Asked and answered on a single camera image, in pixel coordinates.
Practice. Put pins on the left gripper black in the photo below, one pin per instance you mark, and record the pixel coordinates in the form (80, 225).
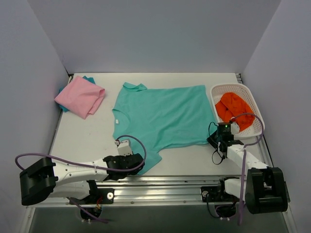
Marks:
(135, 161)

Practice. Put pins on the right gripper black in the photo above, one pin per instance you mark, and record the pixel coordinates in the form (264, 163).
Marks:
(213, 140)

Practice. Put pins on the teal t-shirt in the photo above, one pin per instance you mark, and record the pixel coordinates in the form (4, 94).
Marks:
(162, 119)

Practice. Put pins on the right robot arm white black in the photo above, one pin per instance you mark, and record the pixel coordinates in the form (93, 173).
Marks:
(260, 187)

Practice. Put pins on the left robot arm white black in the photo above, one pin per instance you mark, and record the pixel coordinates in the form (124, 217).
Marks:
(53, 177)

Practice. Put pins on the orange crumpled t-shirt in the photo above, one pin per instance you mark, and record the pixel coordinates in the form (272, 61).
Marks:
(231, 105)

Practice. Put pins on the white perforated plastic basket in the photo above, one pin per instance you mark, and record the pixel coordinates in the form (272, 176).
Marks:
(241, 90)

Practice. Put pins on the pink folded t-shirt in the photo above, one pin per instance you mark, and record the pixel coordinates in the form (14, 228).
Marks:
(100, 96)

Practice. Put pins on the teal folded t-shirt underneath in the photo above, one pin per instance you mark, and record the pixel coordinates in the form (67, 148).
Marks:
(78, 96)

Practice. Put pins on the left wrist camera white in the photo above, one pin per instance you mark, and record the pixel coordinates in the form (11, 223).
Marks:
(124, 147)

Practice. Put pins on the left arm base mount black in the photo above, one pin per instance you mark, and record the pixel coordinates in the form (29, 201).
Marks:
(100, 196)

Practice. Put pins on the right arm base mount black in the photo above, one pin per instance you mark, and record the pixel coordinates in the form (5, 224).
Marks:
(216, 194)

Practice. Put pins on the aluminium rail frame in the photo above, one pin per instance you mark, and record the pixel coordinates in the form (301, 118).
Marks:
(170, 190)

